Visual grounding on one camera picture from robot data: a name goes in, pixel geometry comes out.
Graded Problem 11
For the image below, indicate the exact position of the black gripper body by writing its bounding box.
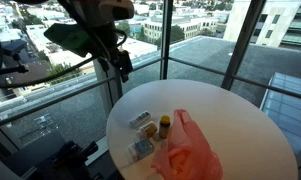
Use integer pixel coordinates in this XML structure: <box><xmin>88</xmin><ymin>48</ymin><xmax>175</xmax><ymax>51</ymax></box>
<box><xmin>103</xmin><ymin>46</ymin><xmax>131</xmax><ymax>69</ymax></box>

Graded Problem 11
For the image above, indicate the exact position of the brown bottle with yellow cap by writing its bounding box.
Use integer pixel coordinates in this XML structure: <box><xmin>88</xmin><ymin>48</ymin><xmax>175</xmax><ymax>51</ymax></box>
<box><xmin>158</xmin><ymin>115</ymin><xmax>171</xmax><ymax>140</ymax></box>

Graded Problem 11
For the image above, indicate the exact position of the white bottle with barcode label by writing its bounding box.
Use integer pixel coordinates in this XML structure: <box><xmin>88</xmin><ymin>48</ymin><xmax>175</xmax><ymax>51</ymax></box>
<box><xmin>128</xmin><ymin>110</ymin><xmax>152</xmax><ymax>129</ymax></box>

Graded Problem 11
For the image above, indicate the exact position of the white bottle with yellow label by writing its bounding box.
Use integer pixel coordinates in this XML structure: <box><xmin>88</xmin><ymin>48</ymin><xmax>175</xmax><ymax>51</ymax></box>
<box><xmin>135</xmin><ymin>120</ymin><xmax>159</xmax><ymax>140</ymax></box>

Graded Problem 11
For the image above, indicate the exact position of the dark green flat box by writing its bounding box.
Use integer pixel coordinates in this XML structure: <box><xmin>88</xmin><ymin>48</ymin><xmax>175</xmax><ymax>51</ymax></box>
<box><xmin>43</xmin><ymin>22</ymin><xmax>95</xmax><ymax>58</ymax></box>

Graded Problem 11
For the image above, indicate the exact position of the upright grey window mullion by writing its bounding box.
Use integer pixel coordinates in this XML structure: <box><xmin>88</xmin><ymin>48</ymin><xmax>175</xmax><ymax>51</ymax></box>
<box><xmin>159</xmin><ymin>0</ymin><xmax>174</xmax><ymax>81</ymax></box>

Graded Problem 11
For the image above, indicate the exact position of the blue grey packet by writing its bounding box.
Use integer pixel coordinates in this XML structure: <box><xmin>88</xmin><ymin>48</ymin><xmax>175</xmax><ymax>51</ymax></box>
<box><xmin>127</xmin><ymin>138</ymin><xmax>155</xmax><ymax>164</ymax></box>

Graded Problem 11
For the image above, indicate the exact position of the orange plastic bag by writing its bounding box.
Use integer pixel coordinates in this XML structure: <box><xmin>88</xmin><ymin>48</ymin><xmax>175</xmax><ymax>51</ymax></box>
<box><xmin>150</xmin><ymin>108</ymin><xmax>224</xmax><ymax>180</ymax></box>

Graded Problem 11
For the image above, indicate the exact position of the black machine base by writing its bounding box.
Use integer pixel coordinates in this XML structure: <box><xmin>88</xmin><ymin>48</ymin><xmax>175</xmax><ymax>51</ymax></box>
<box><xmin>9</xmin><ymin>131</ymin><xmax>104</xmax><ymax>180</ymax></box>

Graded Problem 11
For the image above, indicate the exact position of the slanted grey window mullion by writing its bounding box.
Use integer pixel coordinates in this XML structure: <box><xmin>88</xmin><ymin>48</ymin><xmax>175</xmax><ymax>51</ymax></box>
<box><xmin>220</xmin><ymin>0</ymin><xmax>268</xmax><ymax>91</ymax></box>

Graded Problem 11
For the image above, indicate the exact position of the black cable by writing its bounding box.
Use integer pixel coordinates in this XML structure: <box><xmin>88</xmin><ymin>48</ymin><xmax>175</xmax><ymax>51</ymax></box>
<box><xmin>0</xmin><ymin>19</ymin><xmax>101</xmax><ymax>89</ymax></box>

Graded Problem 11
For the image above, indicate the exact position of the black camera on stand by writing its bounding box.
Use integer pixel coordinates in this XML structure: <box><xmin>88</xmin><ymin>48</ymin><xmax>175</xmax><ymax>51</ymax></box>
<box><xmin>0</xmin><ymin>38</ymin><xmax>30</xmax><ymax>79</ymax></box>

